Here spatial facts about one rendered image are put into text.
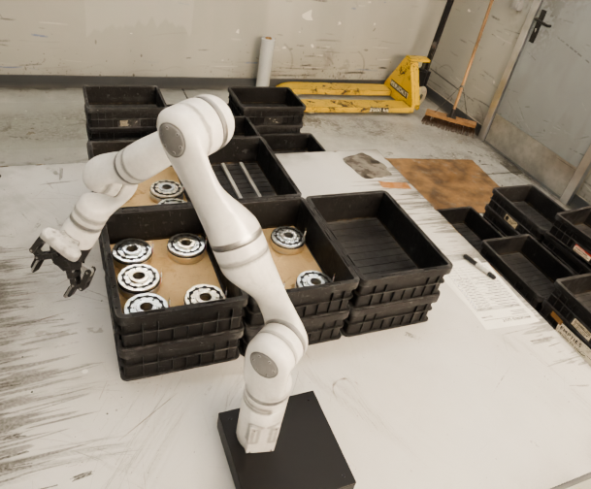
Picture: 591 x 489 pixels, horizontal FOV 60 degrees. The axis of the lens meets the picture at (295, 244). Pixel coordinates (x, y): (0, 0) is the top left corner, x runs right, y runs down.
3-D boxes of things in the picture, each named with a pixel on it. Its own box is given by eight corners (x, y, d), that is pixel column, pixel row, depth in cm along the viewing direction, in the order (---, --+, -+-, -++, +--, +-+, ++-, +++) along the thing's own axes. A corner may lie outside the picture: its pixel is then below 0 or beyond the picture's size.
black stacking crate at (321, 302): (350, 313, 139) (361, 282, 132) (246, 333, 128) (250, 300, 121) (297, 227, 167) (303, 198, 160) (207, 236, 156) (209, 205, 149)
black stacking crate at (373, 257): (441, 298, 151) (454, 268, 144) (351, 313, 139) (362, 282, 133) (377, 218, 178) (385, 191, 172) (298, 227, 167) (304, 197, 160)
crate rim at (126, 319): (249, 306, 122) (250, 299, 120) (116, 327, 110) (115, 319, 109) (208, 210, 150) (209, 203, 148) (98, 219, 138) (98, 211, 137)
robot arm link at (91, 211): (108, 215, 115) (68, 206, 109) (140, 163, 109) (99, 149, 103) (113, 237, 111) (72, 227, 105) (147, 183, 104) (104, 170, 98)
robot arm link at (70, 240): (36, 236, 104) (48, 213, 102) (71, 219, 115) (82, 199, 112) (72, 264, 105) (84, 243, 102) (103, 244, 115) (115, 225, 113)
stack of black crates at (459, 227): (501, 284, 272) (519, 250, 258) (455, 292, 260) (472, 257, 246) (456, 238, 300) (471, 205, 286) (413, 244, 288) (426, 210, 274)
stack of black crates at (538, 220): (555, 274, 287) (585, 225, 266) (514, 281, 275) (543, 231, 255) (508, 231, 315) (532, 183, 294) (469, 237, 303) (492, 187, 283)
